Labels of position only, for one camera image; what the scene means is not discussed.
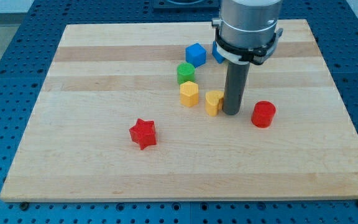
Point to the red cylinder block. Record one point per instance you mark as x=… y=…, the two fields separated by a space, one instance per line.
x=263 y=114

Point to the blue block behind arm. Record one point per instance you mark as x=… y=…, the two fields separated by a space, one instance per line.
x=218 y=57

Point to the red star block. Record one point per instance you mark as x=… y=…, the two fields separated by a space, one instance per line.
x=143 y=133

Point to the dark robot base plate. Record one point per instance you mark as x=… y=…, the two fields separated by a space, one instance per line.
x=186 y=4

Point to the green cylinder block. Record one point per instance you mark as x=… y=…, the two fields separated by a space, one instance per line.
x=185 y=72

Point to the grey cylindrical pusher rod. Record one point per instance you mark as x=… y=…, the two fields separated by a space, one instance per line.
x=234 y=87

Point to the yellow heart block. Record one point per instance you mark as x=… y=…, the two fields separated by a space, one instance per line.
x=214 y=102

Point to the wooden board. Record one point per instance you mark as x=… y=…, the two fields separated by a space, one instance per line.
x=77 y=146

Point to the blue cube block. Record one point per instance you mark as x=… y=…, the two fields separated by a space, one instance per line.
x=195 y=55

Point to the yellow hexagon block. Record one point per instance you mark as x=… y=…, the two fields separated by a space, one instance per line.
x=189 y=94

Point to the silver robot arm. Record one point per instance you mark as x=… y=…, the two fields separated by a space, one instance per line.
x=246 y=24

